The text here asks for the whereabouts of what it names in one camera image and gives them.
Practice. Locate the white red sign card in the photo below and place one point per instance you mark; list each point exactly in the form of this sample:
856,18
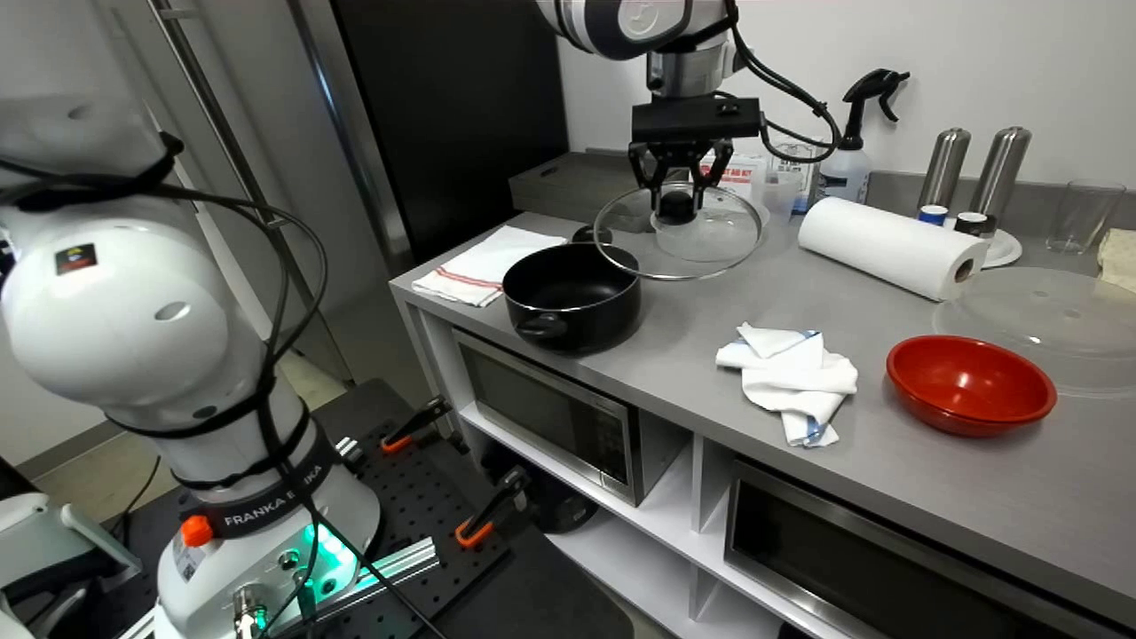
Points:
744,171

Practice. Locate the black steel microwave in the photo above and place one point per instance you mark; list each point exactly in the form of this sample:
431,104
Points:
554,413
853,569

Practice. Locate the crumpled white cloth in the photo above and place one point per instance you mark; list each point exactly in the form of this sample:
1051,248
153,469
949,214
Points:
793,376

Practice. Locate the dark refrigerator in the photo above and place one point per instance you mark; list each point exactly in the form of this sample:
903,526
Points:
457,106

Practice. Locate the white paper towel roll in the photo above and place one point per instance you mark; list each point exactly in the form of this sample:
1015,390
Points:
880,246

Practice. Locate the white red striped dish towel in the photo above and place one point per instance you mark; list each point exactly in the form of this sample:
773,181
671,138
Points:
484,267

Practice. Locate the black robot table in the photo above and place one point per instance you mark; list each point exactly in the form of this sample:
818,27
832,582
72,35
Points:
520,590

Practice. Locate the pale yellow board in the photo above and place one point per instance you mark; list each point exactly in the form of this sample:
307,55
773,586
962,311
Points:
1120,252

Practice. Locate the aluminium rail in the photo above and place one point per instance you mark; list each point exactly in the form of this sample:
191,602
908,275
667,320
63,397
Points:
394,560

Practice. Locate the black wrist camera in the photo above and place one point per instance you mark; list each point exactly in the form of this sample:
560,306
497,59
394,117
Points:
697,117

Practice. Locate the red bowl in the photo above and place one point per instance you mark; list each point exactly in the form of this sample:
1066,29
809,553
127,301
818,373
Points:
970,384

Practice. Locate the steel cylinder grinder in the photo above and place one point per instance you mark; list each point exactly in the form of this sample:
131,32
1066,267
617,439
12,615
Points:
943,164
1004,169

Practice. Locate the white round dish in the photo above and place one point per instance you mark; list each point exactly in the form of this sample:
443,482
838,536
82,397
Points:
987,246

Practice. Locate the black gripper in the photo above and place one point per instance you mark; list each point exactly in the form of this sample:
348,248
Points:
683,158

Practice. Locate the clear spray bottle black trigger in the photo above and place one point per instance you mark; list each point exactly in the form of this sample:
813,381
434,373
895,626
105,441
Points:
846,164

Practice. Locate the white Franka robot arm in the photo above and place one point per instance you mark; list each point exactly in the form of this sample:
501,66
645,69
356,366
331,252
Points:
130,320

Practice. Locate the large clear round plate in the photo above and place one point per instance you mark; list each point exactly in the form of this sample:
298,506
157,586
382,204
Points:
1047,323

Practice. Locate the glass pot lid black knob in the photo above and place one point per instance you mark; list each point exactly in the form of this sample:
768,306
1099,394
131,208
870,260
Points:
697,242

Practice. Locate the black orange clamp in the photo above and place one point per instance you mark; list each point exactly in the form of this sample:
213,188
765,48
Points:
414,427
486,514

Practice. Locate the gray counter cabinet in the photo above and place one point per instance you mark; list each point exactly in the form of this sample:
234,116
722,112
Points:
707,507

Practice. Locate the black cooking pot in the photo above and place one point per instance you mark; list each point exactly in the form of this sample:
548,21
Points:
569,311

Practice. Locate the clear plastic container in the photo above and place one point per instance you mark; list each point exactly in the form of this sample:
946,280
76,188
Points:
786,184

